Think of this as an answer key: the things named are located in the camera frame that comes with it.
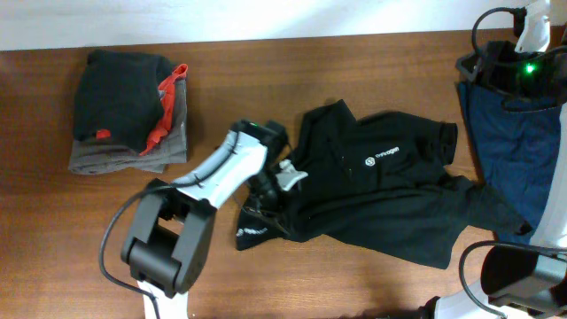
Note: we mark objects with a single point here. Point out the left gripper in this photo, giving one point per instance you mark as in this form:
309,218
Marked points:
254,203

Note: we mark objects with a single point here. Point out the black polo shirt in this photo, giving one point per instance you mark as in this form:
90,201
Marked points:
380,182

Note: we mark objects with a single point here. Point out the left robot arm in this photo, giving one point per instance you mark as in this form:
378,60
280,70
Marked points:
168,241

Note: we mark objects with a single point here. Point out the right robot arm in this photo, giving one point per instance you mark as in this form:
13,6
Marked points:
525,271

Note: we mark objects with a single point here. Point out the folded red garment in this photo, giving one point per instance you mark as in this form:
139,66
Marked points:
167,106

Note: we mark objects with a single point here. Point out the folded black garment on stack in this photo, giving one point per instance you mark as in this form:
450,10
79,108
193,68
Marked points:
102,78

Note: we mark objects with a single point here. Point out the folded grey garment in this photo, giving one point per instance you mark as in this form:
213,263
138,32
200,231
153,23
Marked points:
95,157

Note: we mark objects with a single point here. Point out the blue garment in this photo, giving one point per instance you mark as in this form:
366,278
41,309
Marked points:
517,145

